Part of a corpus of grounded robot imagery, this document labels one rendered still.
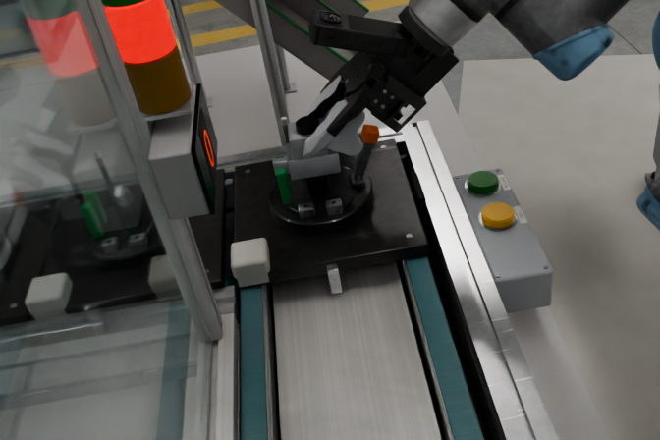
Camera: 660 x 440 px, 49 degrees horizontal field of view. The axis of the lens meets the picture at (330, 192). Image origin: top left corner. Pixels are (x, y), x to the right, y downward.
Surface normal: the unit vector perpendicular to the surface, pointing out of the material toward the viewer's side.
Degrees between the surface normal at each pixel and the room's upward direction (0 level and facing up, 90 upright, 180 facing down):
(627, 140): 0
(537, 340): 0
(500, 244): 0
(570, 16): 56
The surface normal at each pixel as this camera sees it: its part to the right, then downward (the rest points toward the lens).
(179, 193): 0.10, 0.59
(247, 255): -0.14, -0.79
